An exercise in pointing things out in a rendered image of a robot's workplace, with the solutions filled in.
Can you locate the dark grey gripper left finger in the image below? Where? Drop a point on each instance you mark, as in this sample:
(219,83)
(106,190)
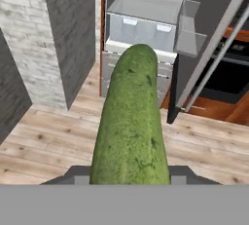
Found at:
(78,174)

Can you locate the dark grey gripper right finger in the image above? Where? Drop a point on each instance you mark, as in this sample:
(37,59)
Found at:
(181,174)

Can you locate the green cucumber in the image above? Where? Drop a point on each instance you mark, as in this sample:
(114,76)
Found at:
(131,121)

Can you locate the clear fridge door bin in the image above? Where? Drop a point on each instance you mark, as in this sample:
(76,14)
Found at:
(189,37)

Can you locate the clear fridge crisper drawer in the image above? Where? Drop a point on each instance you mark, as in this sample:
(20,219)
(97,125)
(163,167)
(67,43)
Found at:
(142,32)

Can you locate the dark grey fridge door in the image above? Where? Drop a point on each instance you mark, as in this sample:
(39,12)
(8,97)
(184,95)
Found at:
(207,5)

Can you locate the glass fridge shelf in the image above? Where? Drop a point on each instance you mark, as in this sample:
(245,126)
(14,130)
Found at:
(146,6)

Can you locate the brown wooden cabinet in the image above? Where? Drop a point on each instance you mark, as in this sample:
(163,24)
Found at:
(220,110)

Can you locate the silver freezer drawer front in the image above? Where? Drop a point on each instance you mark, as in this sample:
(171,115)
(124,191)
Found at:
(163,79)

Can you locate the black oven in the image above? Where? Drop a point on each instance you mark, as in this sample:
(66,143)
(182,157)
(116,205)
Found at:
(231,76)

